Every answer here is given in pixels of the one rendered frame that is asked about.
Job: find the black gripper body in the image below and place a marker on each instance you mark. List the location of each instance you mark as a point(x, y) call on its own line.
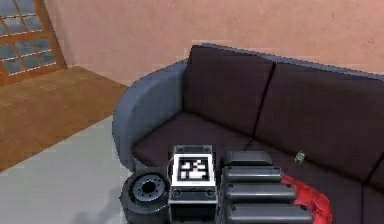
point(146, 193)

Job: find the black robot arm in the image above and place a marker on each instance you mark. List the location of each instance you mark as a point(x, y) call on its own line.
point(253, 193)

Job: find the grey sofa with dark cushions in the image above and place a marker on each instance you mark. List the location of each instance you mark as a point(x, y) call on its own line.
point(300, 110)

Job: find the small green and yellow object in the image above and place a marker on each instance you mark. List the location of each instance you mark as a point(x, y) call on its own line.
point(300, 157)

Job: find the red cloth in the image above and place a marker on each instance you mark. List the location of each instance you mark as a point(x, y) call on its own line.
point(311, 200)

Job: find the brown framed window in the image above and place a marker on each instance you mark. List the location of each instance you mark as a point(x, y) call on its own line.
point(25, 38)

